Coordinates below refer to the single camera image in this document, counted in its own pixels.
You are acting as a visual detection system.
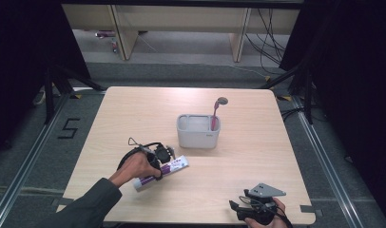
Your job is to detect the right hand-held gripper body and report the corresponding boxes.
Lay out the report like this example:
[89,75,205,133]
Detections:
[237,182,287,226]

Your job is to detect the person's right hand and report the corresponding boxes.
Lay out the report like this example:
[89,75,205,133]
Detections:
[244,197,287,228]

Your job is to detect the black floor cable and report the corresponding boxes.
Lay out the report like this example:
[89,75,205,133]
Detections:
[279,105,307,123]

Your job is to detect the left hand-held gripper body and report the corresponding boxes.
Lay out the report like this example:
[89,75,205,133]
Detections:
[143,142,172,169]

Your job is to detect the pink toothbrush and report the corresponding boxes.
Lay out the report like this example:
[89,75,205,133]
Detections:
[210,96,229,132]

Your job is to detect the grey plastic toothbrush caddy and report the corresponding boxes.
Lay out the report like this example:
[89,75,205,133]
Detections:
[176,113,222,150]

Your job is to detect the pink object under desk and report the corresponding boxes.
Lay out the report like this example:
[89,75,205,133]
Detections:
[95,29,117,39]

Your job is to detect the person's left hand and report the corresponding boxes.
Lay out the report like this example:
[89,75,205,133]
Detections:
[109,152,163,189]

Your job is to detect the purple and white toothpaste tube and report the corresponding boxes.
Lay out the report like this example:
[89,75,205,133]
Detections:
[132,155,190,193]

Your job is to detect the white object on floor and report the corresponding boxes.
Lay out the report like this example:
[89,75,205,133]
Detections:
[31,88,48,106]

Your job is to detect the bundle of black hanging cables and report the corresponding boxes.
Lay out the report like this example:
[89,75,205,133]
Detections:
[244,8,290,76]

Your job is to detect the aluminium floor rail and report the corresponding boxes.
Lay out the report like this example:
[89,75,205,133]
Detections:
[0,92,72,228]
[290,96,366,228]

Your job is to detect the black metal stand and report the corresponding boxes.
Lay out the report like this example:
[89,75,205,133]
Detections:
[43,64,107,125]
[260,62,315,125]

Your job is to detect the black curtain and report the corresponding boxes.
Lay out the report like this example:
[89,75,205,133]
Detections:
[279,0,386,219]
[0,0,91,160]

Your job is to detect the light wooden desk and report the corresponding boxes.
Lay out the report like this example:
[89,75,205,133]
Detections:
[61,4,301,63]

